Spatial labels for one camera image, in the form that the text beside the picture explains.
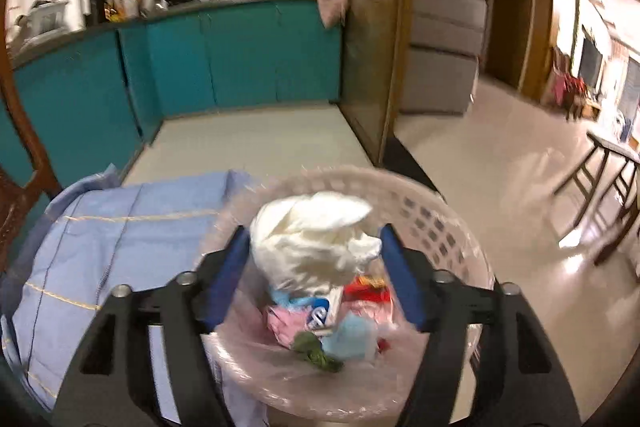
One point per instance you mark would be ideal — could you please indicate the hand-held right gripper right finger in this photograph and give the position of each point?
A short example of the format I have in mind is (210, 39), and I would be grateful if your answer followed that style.
(405, 277)

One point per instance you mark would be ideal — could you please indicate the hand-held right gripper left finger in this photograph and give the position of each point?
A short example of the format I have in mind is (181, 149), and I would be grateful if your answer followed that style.
(227, 277)

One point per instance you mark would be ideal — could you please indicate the pink lined mesh wastebasket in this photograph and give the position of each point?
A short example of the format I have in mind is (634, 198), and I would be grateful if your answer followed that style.
(450, 237)

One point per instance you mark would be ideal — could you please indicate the pink plastic bag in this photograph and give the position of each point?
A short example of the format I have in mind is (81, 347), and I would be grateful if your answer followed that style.
(285, 324)

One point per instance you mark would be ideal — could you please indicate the white tissue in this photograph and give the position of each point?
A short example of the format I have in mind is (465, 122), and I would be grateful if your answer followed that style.
(310, 242)

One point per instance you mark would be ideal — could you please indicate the red snack wrapper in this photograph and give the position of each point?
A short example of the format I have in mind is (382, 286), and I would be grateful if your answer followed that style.
(370, 289)

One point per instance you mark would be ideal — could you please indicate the teal snack packet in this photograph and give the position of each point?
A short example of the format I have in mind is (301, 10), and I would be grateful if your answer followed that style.
(352, 337)

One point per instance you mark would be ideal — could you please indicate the small white blue carton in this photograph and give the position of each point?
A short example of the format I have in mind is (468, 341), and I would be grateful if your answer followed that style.
(327, 312)

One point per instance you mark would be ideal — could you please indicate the light blue cloth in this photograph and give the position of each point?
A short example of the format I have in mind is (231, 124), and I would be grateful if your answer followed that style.
(125, 247)

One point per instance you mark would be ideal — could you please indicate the green crumpled wrapper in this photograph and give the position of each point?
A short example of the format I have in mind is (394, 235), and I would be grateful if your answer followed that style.
(315, 349)

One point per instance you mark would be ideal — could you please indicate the brown wooden chair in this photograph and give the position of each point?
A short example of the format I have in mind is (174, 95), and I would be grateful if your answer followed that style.
(20, 202)

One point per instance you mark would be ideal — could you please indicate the wood framed glass door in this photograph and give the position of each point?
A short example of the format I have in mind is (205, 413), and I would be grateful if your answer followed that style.
(367, 57)

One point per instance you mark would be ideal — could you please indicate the teal base cabinets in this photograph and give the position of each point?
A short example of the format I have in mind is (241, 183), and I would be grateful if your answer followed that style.
(240, 52)

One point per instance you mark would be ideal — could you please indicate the dark wooden table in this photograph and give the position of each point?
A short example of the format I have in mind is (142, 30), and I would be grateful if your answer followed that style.
(615, 148)

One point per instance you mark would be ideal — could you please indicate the silver refrigerator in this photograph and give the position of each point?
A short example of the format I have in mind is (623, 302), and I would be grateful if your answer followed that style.
(445, 32)

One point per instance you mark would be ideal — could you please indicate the red hanging clothes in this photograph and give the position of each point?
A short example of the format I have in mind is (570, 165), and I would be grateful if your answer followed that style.
(565, 87)

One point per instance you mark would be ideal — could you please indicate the brown wooden door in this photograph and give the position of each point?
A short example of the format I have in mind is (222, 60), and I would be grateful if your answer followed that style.
(510, 32)

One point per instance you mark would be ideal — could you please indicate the dark framed window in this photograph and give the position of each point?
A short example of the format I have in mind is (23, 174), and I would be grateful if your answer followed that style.
(590, 62)

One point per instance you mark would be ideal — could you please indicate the black canister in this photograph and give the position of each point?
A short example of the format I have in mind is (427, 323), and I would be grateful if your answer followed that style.
(96, 7)

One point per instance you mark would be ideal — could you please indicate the white kitchen appliance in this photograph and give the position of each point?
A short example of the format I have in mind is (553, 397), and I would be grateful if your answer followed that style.
(47, 17)

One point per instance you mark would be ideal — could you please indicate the wooden doorway frame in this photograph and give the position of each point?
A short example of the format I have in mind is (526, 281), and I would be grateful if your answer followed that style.
(542, 32)

